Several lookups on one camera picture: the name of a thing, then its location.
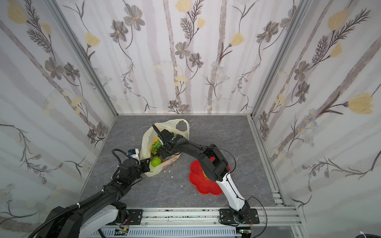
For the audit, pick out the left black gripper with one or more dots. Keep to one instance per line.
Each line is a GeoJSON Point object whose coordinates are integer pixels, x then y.
{"type": "Point", "coordinates": [144, 163]}

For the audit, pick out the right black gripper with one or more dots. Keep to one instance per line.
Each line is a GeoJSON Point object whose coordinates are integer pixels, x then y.
{"type": "Point", "coordinates": [167, 141]}

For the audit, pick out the green fake grapes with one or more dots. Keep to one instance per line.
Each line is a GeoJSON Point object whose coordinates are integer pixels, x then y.
{"type": "Point", "coordinates": [155, 148]}

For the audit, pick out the green bumpy fake fruit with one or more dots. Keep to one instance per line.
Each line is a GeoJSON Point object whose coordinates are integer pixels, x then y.
{"type": "Point", "coordinates": [156, 161]}

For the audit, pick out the red flower-shaped plate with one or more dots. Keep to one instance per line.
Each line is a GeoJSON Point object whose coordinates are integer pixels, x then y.
{"type": "Point", "coordinates": [202, 186]}

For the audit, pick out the yellow fake lemon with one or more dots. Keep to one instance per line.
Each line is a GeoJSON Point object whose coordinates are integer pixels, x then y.
{"type": "Point", "coordinates": [205, 176]}

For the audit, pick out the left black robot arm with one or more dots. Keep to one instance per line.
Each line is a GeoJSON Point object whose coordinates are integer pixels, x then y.
{"type": "Point", "coordinates": [66, 222]}

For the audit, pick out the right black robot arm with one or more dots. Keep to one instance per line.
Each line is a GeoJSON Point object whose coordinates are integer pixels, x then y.
{"type": "Point", "coordinates": [216, 168]}

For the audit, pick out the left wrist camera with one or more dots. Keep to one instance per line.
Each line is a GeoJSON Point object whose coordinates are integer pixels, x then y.
{"type": "Point", "coordinates": [134, 153]}

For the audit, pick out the white perforated cable duct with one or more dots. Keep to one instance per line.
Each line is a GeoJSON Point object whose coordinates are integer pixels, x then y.
{"type": "Point", "coordinates": [175, 232]}

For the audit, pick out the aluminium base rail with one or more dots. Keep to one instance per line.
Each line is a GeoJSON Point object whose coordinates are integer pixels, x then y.
{"type": "Point", "coordinates": [274, 222]}

